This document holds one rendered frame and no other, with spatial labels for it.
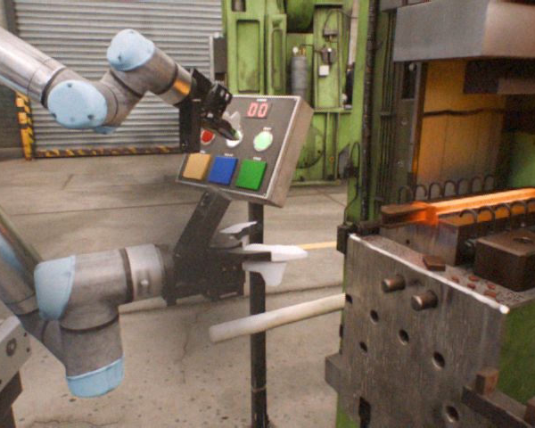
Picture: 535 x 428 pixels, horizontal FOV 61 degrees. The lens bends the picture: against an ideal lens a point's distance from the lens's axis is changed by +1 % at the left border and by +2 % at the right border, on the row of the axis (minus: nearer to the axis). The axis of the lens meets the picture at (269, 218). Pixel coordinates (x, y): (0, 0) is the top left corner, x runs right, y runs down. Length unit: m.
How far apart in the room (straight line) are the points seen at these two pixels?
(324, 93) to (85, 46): 4.45
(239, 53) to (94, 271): 5.09
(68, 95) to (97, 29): 7.84
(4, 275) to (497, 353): 0.71
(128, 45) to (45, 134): 7.87
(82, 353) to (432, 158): 0.87
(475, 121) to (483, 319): 0.60
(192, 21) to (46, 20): 2.31
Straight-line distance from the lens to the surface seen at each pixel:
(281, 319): 1.23
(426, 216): 0.88
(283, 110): 1.20
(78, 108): 0.77
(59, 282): 0.61
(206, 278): 0.66
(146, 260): 0.62
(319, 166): 5.74
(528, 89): 0.99
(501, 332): 0.78
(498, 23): 0.85
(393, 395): 1.02
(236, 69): 5.54
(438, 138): 1.16
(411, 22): 0.93
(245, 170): 1.17
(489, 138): 1.30
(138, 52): 0.88
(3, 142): 8.91
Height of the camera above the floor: 1.23
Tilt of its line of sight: 17 degrees down
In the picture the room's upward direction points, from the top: straight up
